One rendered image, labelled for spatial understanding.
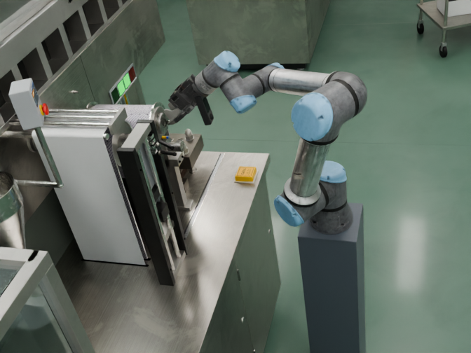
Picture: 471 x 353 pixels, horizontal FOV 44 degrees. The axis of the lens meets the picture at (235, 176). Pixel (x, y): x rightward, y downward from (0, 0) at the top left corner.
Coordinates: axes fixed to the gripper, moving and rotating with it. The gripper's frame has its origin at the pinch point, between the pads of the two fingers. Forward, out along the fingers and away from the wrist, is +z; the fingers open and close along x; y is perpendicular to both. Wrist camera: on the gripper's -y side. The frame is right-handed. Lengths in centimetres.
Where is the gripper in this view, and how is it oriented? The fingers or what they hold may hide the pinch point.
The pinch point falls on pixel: (172, 122)
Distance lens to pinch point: 209.4
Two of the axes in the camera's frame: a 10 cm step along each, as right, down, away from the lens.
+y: -7.3, -6.3, -2.8
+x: -2.5, 6.2, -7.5
